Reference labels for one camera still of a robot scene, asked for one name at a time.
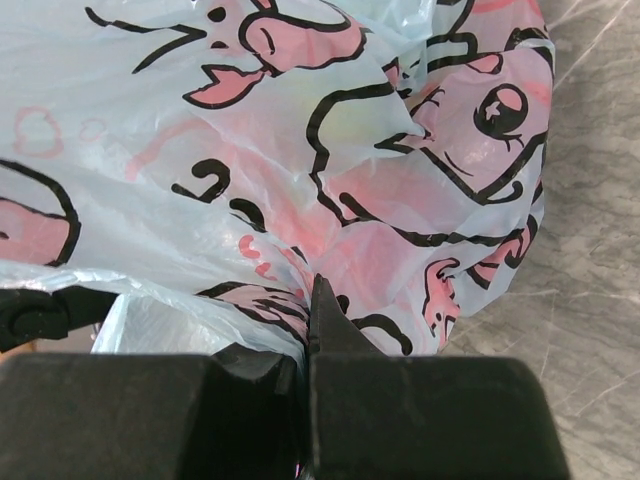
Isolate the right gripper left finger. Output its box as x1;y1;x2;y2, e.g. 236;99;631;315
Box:
1;347;300;479

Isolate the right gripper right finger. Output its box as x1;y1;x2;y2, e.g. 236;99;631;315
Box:
308;277;570;479

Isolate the black gripper linkage part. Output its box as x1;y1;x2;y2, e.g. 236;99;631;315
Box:
1;286;117;353

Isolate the blue printed plastic bag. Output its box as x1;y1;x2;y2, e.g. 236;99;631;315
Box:
1;1;555;358

